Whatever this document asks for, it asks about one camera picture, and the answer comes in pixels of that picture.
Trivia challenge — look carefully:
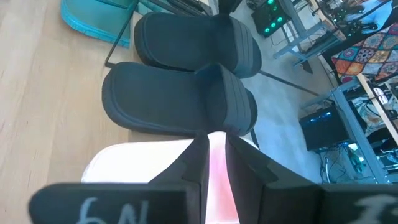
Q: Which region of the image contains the green rubber slide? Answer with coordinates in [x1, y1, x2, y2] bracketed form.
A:
[60, 0, 165, 48]

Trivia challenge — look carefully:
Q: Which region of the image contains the colourful patterned quilt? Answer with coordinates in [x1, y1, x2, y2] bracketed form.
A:
[330, 22, 398, 84]

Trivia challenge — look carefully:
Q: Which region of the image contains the pink rubber slide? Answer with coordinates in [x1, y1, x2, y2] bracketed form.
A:
[80, 130, 259, 224]

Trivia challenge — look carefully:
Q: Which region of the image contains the computer tower with green lights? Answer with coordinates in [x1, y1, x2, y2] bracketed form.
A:
[251, 0, 295, 39]

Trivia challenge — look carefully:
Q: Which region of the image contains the computer tower with blue light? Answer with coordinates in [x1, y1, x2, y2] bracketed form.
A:
[298, 105, 354, 152]

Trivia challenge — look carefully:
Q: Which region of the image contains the grey cluttered metal table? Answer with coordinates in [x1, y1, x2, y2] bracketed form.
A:
[300, 77, 398, 185]

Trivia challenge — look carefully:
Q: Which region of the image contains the grey metal desk frame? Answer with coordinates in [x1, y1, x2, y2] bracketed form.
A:
[273, 0, 343, 68]

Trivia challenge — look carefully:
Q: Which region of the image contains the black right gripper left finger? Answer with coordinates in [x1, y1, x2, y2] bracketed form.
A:
[29, 132, 211, 224]

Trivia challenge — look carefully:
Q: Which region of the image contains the black rubber slide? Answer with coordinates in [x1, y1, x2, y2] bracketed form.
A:
[101, 61, 259, 138]
[133, 11, 263, 79]

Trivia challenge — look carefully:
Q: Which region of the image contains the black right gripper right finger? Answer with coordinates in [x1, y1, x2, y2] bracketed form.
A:
[225, 133, 398, 224]

